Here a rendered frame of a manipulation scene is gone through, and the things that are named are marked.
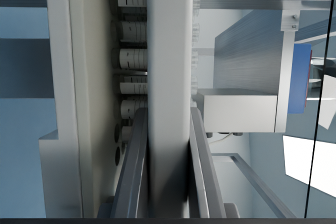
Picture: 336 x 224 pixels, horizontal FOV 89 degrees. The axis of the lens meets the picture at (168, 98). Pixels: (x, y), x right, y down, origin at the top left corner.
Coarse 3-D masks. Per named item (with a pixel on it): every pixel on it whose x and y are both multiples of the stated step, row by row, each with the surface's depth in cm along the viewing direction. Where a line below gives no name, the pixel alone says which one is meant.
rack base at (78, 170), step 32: (64, 0) 7; (96, 0) 9; (64, 32) 7; (96, 32) 9; (64, 64) 7; (96, 64) 9; (64, 96) 8; (96, 96) 9; (64, 128) 8; (96, 128) 9; (64, 160) 8; (96, 160) 9; (64, 192) 8; (96, 192) 9
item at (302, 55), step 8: (296, 48) 47; (304, 48) 47; (296, 56) 48; (304, 56) 48; (296, 64) 48; (304, 64) 48; (296, 72) 48; (304, 72) 48; (296, 80) 48; (304, 80) 48; (296, 88) 49; (304, 88) 49; (296, 96) 49; (304, 96) 49; (288, 104) 49; (296, 104) 49; (304, 104) 51; (288, 112) 50; (296, 112) 50
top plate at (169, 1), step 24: (168, 0) 7; (168, 24) 7; (168, 48) 7; (168, 72) 8; (168, 96) 8; (168, 120) 8; (168, 144) 8; (168, 168) 8; (168, 192) 8; (168, 216) 8
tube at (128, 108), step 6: (114, 102) 12; (120, 102) 12; (126, 102) 12; (132, 102) 12; (138, 102) 12; (144, 102) 12; (192, 102) 12; (114, 108) 11; (120, 108) 11; (126, 108) 11; (132, 108) 11; (114, 114) 12; (120, 114) 12; (126, 114) 12; (132, 114) 12
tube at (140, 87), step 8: (112, 80) 11; (120, 80) 11; (128, 80) 11; (136, 80) 11; (144, 80) 11; (192, 80) 11; (120, 88) 11; (128, 88) 11; (136, 88) 11; (144, 88) 11; (192, 88) 11
